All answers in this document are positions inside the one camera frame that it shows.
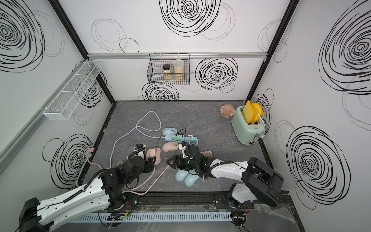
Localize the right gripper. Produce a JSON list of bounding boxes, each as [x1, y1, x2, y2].
[[166, 155, 200, 171]]

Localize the light blue mouse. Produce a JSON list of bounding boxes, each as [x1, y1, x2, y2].
[[175, 170, 189, 182], [184, 174, 200, 187]]

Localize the pink power strip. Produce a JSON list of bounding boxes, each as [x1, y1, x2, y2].
[[201, 150, 213, 158]]

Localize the peach mouse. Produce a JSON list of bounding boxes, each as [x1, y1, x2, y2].
[[146, 148, 156, 160]]

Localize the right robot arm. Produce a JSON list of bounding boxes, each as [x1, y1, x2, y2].
[[167, 142, 284, 207]]

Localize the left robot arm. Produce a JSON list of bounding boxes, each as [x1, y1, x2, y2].
[[17, 152, 156, 232]]

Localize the pink mouse sideways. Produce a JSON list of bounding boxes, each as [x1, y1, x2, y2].
[[162, 142, 179, 152]]

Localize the pink mouse upright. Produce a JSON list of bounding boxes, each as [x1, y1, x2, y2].
[[154, 148, 161, 165]]

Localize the blue mouse behind strip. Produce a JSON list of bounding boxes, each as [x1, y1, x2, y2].
[[162, 128, 178, 137]]

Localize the blue power strip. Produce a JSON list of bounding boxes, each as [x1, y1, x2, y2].
[[164, 134, 199, 146]]

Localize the pink glass bowl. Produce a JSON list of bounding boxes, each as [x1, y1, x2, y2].
[[220, 103, 235, 118]]

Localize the mint green toaster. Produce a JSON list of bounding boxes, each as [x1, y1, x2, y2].
[[231, 106, 265, 145]]

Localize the yellow toast slice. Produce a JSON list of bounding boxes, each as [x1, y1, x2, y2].
[[242, 101, 264, 124]]

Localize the white lid tall jar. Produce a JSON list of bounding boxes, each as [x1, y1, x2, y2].
[[173, 59, 184, 84]]

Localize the brown lid spice jar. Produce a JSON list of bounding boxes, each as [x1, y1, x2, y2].
[[163, 64, 172, 82]]

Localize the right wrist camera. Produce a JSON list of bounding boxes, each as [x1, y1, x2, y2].
[[179, 142, 188, 159]]

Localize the light blue power cable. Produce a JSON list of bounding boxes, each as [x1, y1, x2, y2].
[[109, 110, 166, 169]]

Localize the pink power cable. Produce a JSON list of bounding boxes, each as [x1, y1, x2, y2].
[[85, 147, 172, 195]]

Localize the grey cable duct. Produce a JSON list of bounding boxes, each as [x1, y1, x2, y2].
[[71, 212, 232, 224]]

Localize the black wire basket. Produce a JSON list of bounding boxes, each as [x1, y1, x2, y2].
[[146, 53, 190, 85]]

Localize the white wire shelf basket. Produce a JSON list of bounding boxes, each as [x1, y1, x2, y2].
[[43, 61, 102, 120]]

